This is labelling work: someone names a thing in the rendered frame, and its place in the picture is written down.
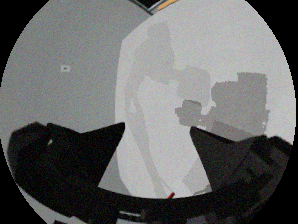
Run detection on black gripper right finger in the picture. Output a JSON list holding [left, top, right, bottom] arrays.
[[189, 127, 267, 190]]

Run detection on dark grey open box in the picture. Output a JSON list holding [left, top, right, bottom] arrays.
[[186, 214, 206, 224]]

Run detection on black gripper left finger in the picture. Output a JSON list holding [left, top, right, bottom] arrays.
[[47, 121, 125, 186]]

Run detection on red peg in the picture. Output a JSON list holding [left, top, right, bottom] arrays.
[[168, 192, 176, 198]]

